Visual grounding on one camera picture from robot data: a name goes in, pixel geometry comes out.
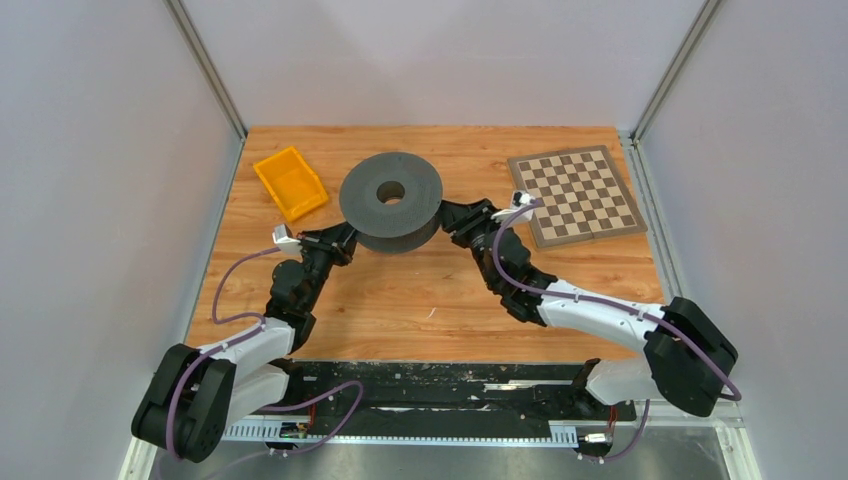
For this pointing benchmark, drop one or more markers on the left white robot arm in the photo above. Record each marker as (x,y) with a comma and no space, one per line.
(195,394)

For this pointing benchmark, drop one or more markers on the black cable spool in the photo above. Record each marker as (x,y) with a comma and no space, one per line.
(392,200)

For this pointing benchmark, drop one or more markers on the right aluminium frame post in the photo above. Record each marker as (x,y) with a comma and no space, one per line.
(688,45)

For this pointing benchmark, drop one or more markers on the left aluminium frame post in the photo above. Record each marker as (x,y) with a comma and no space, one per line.
(193,40)

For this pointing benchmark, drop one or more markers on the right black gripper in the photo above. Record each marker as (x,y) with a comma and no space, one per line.
(462,221)

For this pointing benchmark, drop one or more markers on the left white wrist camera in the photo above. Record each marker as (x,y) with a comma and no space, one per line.
(286,241)

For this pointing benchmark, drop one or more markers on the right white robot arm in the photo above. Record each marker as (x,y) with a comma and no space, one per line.
(686,359)

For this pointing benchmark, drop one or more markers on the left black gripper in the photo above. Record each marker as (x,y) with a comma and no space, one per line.
(338,242)

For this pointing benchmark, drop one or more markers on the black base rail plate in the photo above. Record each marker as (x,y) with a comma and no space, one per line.
(436,403)

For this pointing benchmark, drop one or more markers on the wooden chessboard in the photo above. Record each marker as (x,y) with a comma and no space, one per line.
(583,196)

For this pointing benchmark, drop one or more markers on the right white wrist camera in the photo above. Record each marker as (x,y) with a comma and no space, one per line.
(520,210)

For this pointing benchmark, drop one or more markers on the yellow plastic bin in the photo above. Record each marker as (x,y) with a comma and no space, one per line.
(292,184)

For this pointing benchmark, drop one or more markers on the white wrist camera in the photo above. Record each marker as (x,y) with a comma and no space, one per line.
(520,210)
(286,241)

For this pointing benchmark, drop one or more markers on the aluminium frame post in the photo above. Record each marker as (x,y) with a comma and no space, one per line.
(688,45)
(193,40)

